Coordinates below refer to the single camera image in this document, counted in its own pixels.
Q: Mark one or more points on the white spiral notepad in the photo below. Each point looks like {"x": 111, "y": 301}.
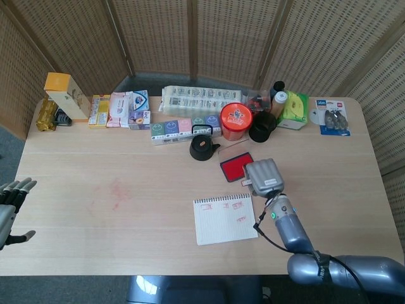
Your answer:
{"x": 224, "y": 225}

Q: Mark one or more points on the black teapot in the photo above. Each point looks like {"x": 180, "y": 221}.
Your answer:
{"x": 201, "y": 149}

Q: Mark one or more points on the yellow printed box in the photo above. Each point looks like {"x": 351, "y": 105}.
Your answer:
{"x": 99, "y": 111}

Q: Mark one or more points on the orange snack tub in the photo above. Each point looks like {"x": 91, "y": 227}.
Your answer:
{"x": 236, "y": 117}

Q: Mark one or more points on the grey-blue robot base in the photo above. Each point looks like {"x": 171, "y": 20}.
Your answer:
{"x": 190, "y": 291}

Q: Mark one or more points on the pale yellow paper roll pack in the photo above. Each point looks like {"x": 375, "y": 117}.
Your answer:
{"x": 190, "y": 101}

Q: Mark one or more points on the dark bottle black cap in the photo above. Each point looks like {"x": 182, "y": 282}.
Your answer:
{"x": 279, "y": 86}

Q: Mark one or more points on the clear plastic box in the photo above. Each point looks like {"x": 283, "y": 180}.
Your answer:
{"x": 257, "y": 101}

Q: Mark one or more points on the pink wet wipes pack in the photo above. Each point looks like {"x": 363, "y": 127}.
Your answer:
{"x": 118, "y": 109}

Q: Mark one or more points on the green tissue box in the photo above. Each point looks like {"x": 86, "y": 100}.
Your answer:
{"x": 295, "y": 107}

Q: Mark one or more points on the purple printed box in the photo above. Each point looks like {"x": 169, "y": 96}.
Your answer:
{"x": 139, "y": 119}

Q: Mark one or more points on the multicolour pocket tissue pack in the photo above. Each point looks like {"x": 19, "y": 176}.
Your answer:
{"x": 171, "y": 128}

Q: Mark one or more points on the blue blister pack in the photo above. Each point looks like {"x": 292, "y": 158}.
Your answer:
{"x": 332, "y": 117}

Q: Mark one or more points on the woven wooden folding screen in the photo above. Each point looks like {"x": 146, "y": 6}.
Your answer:
{"x": 158, "y": 31}

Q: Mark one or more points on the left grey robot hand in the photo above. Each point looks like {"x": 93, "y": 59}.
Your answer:
{"x": 9, "y": 196}

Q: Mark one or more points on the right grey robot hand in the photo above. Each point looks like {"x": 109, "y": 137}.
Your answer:
{"x": 264, "y": 177}

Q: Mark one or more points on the black mesh pen cup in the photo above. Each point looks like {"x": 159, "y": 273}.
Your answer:
{"x": 262, "y": 126}

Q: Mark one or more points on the amber bottle white cap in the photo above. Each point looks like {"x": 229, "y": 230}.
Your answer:
{"x": 278, "y": 103}

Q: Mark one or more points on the gold foil package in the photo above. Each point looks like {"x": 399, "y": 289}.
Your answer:
{"x": 46, "y": 115}

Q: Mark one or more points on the tall cream gift box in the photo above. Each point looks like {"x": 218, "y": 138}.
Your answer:
{"x": 69, "y": 98}

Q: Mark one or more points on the red ink pad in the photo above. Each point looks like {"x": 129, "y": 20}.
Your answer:
{"x": 232, "y": 169}

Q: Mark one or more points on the blue white soap box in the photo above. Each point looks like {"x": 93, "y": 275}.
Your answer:
{"x": 139, "y": 99}

